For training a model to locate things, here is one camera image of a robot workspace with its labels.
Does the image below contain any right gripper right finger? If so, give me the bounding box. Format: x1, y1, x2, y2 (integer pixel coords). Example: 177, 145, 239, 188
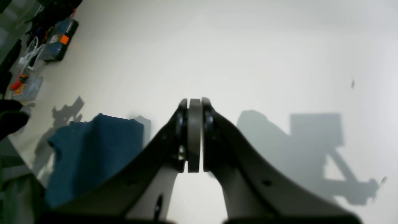
188, 98, 361, 224

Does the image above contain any blue screwdriver set case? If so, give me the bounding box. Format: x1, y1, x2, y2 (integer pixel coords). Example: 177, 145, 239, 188
41, 17, 79, 63

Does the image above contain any clear robot parts box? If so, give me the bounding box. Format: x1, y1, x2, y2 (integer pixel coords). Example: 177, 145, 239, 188
12, 75, 43, 102

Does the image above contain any dark blue T-shirt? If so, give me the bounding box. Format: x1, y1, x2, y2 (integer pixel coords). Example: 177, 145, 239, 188
44, 114, 145, 208

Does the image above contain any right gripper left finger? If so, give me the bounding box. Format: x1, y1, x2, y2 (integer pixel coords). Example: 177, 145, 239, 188
37, 99, 188, 224

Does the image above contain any red handled tool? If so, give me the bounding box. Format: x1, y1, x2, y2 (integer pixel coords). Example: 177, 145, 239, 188
10, 73, 29, 91

